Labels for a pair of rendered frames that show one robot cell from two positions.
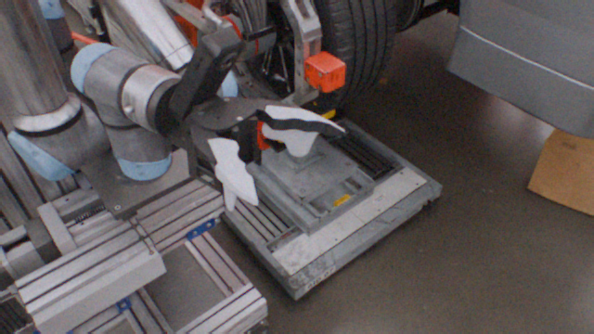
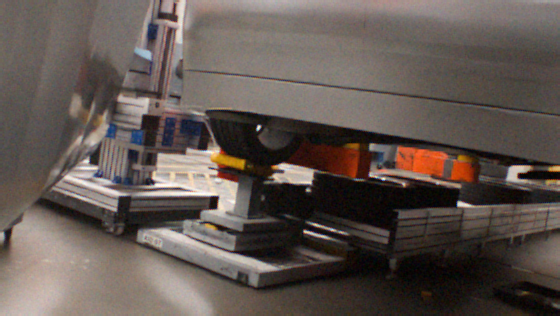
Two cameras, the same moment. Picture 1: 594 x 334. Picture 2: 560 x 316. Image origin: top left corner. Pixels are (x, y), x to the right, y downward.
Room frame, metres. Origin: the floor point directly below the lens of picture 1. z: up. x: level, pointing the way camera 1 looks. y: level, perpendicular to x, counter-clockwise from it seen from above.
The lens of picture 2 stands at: (0.65, -3.34, 0.79)
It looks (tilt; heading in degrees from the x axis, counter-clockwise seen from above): 4 degrees down; 77
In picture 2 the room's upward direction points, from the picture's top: 9 degrees clockwise
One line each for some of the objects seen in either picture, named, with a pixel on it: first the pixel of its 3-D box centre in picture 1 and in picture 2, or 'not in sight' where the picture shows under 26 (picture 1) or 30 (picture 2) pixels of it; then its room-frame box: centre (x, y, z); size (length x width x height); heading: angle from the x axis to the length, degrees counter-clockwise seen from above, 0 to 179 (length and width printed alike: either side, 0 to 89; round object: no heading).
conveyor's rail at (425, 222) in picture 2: not in sight; (469, 222); (3.20, 0.60, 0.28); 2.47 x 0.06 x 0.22; 39
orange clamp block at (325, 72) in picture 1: (324, 72); not in sight; (1.10, -0.06, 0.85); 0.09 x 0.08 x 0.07; 39
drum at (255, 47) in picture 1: (237, 37); not in sight; (1.30, 0.20, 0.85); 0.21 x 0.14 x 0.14; 129
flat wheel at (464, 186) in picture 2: not in sight; (494, 195); (4.37, 2.07, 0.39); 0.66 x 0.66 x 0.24
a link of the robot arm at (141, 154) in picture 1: (147, 133); not in sight; (0.52, 0.22, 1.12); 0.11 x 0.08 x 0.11; 144
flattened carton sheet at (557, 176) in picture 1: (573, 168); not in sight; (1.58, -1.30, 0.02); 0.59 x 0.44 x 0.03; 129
